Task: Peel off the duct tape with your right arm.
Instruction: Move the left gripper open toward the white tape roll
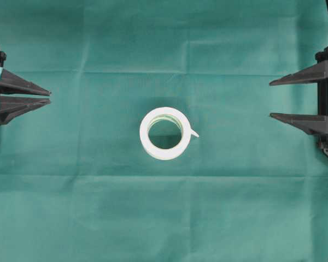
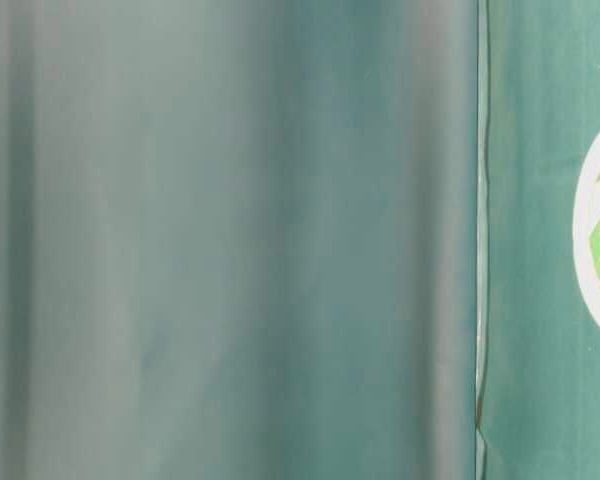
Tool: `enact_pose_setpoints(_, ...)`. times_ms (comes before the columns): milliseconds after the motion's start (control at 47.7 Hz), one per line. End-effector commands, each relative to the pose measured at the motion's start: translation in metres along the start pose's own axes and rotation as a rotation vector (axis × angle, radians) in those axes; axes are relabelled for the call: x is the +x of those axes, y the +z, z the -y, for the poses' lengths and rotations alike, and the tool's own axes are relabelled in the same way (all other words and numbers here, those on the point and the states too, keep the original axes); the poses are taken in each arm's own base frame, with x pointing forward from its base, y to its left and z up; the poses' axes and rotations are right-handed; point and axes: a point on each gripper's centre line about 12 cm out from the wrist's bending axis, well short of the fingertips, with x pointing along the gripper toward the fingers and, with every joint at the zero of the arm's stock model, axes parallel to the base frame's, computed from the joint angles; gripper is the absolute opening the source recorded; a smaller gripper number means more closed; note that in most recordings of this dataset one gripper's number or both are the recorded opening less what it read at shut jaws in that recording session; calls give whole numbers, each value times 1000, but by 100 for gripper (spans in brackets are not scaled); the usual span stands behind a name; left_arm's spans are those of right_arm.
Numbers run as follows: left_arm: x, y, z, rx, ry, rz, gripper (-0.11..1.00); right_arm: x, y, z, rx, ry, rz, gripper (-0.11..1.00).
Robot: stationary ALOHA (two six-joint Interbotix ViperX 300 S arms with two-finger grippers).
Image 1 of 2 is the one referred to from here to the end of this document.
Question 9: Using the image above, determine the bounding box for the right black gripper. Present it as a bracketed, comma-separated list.
[270, 62, 328, 157]

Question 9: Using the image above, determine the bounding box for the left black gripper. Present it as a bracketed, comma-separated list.
[0, 51, 51, 122]

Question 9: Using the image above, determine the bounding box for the white duct tape roll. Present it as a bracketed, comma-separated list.
[139, 106, 200, 160]

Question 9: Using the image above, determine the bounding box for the green table cloth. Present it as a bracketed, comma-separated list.
[0, 1, 328, 261]

